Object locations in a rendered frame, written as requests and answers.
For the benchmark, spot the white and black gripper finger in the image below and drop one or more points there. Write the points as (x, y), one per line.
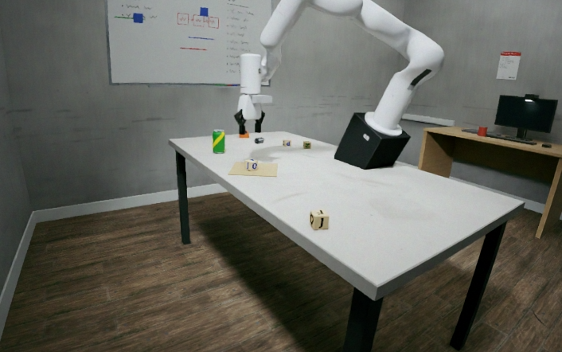
(241, 124)
(258, 123)

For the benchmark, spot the tan square mat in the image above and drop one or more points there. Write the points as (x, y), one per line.
(264, 170)

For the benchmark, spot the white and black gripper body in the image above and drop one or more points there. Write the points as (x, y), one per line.
(250, 110)

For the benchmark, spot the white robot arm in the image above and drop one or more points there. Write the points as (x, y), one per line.
(425, 56)

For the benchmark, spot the green drink can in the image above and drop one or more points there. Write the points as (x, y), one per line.
(218, 141)

